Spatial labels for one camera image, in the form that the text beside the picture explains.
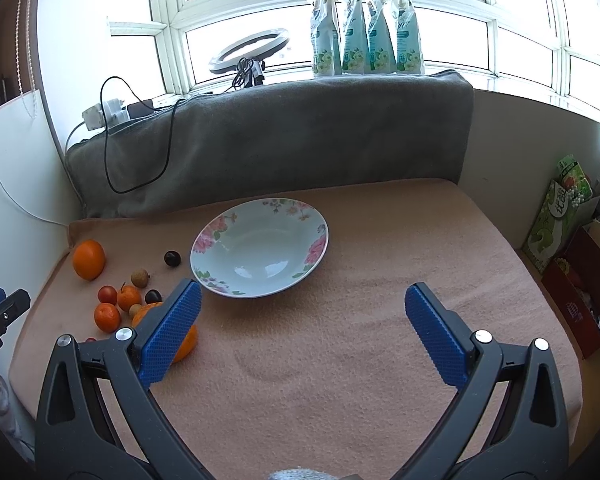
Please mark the red cardboard box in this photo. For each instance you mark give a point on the red cardboard box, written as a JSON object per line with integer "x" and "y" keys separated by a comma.
{"x": 573, "y": 282}

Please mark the rough large orange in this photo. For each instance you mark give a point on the rough large orange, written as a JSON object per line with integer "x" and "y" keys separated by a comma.
{"x": 187, "y": 345}

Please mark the dark plum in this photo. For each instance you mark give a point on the dark plum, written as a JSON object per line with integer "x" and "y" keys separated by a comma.
{"x": 153, "y": 297}
{"x": 172, "y": 258}

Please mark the grey folded blanket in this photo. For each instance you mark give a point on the grey folded blanket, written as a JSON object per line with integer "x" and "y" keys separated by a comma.
{"x": 277, "y": 138}

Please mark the teal refill pouch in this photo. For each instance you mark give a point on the teal refill pouch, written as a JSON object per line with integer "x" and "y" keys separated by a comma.
{"x": 409, "y": 58}
{"x": 355, "y": 47}
{"x": 324, "y": 39}
{"x": 380, "y": 49}

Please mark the black power adapter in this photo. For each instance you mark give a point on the black power adapter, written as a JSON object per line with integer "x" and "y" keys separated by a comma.
{"x": 140, "y": 109}

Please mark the green cardboard box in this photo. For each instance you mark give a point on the green cardboard box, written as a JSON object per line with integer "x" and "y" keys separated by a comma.
{"x": 569, "y": 202}

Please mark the small mandarin with stem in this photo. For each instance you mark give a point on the small mandarin with stem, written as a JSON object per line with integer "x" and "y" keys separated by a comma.
{"x": 127, "y": 296}

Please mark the white power strip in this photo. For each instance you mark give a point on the white power strip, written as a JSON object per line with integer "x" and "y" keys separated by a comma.
{"x": 108, "y": 113}

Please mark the smooth large orange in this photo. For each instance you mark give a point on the smooth large orange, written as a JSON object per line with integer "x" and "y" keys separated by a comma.
{"x": 88, "y": 260}

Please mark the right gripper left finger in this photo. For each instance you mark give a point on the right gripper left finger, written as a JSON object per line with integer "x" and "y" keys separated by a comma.
{"x": 97, "y": 418}

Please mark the brown longan fruit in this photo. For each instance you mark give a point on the brown longan fruit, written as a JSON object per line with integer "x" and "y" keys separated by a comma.
{"x": 140, "y": 278}
{"x": 134, "y": 309}

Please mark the floral ceramic plate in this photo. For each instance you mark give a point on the floral ceramic plate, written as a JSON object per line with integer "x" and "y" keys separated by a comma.
{"x": 259, "y": 248}

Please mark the small round mandarin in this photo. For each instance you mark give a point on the small round mandarin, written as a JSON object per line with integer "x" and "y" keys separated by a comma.
{"x": 107, "y": 317}

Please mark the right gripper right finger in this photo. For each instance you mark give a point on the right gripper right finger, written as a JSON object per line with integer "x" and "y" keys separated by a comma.
{"x": 508, "y": 417}

